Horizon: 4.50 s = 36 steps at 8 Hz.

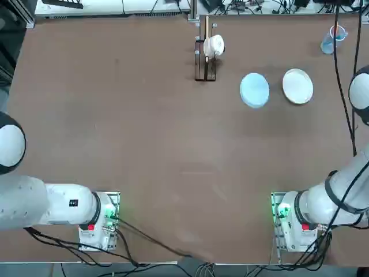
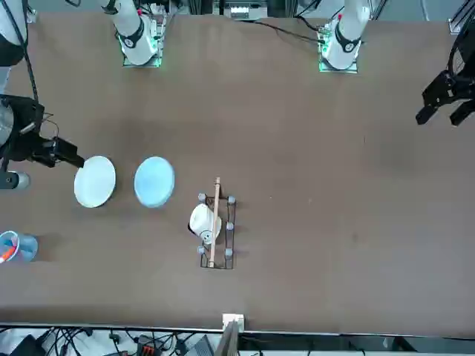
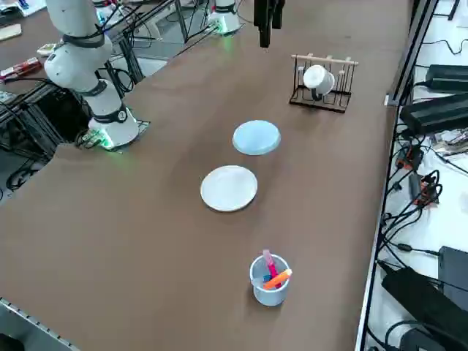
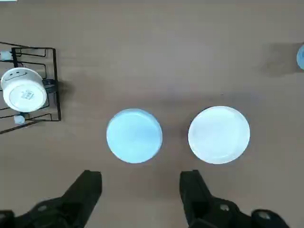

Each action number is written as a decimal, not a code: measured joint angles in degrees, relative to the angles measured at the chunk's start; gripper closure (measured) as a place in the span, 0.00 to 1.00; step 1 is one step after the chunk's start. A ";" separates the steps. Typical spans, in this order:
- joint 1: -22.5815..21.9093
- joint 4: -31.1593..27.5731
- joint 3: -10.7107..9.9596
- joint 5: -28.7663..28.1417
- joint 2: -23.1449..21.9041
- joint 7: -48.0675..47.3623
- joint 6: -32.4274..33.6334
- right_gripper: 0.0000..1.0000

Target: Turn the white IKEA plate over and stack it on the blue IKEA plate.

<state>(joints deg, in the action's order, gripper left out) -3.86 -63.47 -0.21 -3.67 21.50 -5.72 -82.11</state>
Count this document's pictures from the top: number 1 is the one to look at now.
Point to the white IKEA plate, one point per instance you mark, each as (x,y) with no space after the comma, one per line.
(297,86)

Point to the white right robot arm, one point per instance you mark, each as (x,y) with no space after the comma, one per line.
(317,202)

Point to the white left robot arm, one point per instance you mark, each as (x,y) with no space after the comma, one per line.
(57,202)

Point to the blue IKEA plate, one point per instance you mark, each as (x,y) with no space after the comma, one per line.
(254,90)

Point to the white mug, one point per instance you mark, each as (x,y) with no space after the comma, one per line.
(213,44)

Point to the clear blue pen cup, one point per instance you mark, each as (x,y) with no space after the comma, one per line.
(327,46)

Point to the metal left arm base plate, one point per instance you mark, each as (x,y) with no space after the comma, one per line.
(116,199)

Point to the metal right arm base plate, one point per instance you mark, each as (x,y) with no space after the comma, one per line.
(275,199)

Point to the aluminium camera post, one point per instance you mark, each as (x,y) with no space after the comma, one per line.
(193,11)

